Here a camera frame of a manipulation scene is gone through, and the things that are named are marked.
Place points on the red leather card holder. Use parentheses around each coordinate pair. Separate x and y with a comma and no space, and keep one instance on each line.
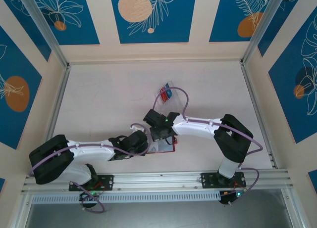
(164,147)

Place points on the blue credit card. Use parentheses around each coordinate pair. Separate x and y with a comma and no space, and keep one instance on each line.
(169,92)

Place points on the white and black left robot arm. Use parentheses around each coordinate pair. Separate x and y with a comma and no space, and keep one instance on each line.
(91,151)

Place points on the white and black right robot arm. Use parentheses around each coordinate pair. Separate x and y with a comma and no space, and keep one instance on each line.
(195,127)

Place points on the clear acrylic card stand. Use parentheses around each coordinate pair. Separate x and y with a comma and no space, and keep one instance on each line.
(177,99)

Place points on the red credit card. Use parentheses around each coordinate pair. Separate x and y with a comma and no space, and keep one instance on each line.
(163,95)

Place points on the black controller board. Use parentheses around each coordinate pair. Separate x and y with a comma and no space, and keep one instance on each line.
(88,200)
(229,199)

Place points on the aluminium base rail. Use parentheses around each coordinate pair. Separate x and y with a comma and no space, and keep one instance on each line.
(161,179)

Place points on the aluminium side rail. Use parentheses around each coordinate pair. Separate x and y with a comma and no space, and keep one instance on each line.
(58,102)
(257,106)

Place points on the aluminium frame leg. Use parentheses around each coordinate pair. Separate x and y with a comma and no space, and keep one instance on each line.
(293,208)
(21,213)

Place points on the aluminium frame post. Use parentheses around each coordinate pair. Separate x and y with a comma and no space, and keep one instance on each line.
(47,32)
(260,27)

